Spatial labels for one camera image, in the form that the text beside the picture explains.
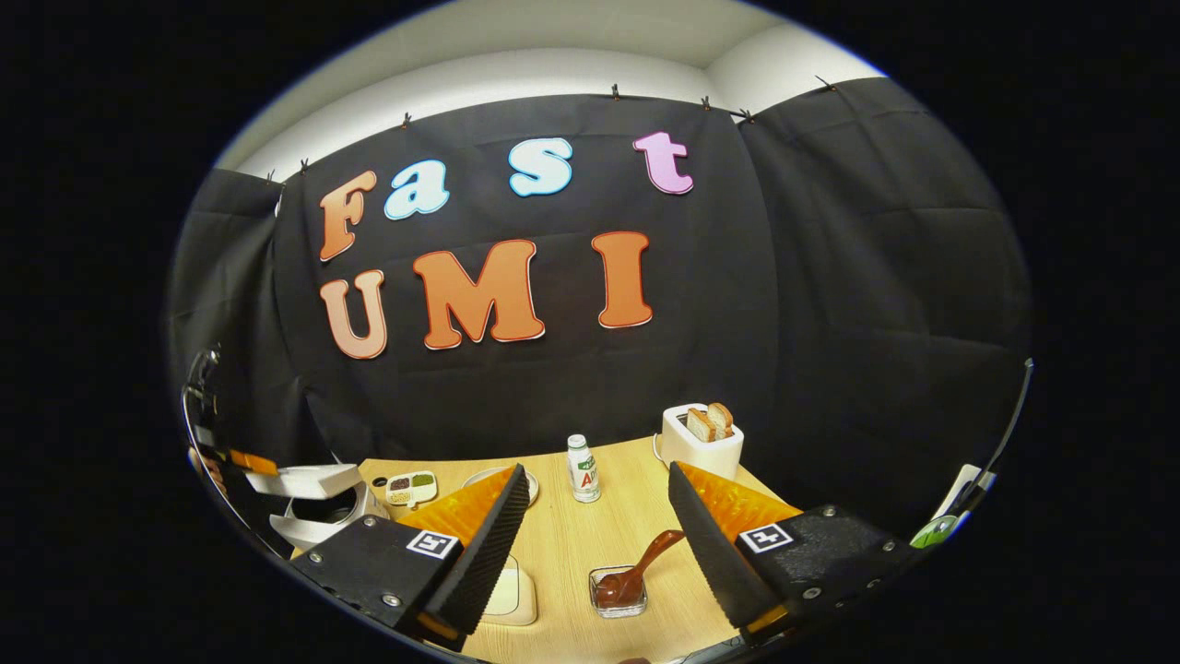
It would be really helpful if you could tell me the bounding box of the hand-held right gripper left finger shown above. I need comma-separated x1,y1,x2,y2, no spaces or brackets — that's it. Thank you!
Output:
289,463,533,652

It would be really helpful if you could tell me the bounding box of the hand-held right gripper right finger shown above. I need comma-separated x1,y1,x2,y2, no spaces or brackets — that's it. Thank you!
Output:
667,461,926,646

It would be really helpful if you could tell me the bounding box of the cream rice container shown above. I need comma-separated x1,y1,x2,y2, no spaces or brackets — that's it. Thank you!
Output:
479,565,538,628

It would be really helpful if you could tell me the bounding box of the white rice cooker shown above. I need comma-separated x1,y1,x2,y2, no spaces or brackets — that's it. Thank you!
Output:
244,461,393,556

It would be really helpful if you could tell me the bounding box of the brown wooden spoon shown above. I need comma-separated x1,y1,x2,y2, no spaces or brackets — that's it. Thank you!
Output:
595,529,686,610

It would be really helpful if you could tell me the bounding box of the white round plate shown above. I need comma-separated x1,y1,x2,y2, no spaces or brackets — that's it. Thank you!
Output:
461,466,540,506

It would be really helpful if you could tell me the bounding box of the white toaster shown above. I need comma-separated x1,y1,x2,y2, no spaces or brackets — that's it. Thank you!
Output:
653,403,745,480

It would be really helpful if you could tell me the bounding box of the white divided grain dish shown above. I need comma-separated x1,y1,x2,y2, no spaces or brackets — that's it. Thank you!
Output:
384,470,440,507

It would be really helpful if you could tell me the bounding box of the white bottle with green label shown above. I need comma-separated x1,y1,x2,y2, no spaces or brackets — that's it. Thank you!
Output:
566,433,602,504

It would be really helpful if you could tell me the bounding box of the white green object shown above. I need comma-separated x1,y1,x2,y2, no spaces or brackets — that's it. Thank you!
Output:
908,464,998,551

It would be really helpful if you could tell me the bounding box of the black backdrop cloth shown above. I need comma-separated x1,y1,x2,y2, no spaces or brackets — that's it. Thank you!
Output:
166,77,1033,554

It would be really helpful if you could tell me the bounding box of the row of cloth clips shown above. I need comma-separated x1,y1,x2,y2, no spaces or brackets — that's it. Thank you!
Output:
265,76,838,183

